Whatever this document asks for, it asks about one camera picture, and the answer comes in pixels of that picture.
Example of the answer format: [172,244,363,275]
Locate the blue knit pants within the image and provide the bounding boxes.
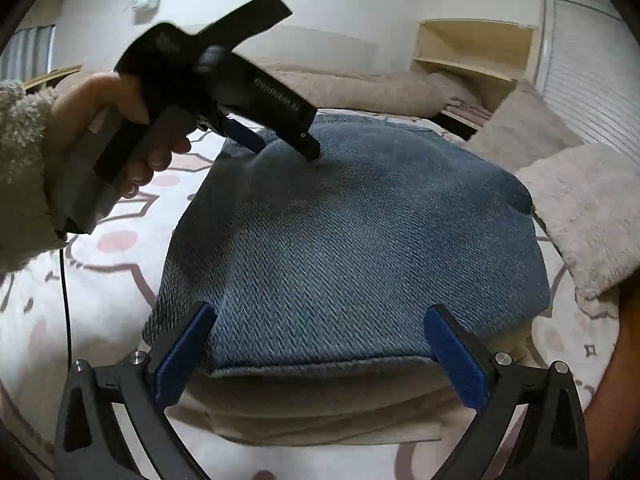
[142,115,550,377]

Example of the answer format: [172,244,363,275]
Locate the person's left hand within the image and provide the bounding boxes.
[42,73,194,198]

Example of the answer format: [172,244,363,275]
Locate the folded beige garment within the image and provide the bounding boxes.
[167,362,460,446]

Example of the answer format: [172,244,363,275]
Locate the grey window curtain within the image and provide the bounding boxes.
[0,25,55,81]

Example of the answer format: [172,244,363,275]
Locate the white fluffy pillow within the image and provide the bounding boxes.
[516,144,639,300]

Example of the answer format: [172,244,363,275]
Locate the long beige bolster cushion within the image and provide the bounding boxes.
[264,63,482,118]

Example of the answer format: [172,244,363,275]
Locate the beige square cushion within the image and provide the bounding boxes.
[463,80,582,172]

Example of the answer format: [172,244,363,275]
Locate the wooden bedside shelf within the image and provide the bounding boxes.
[412,18,539,112]

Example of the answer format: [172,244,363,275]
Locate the white louvred door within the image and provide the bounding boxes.
[535,0,639,164]

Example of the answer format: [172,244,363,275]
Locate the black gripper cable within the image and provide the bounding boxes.
[58,246,74,369]

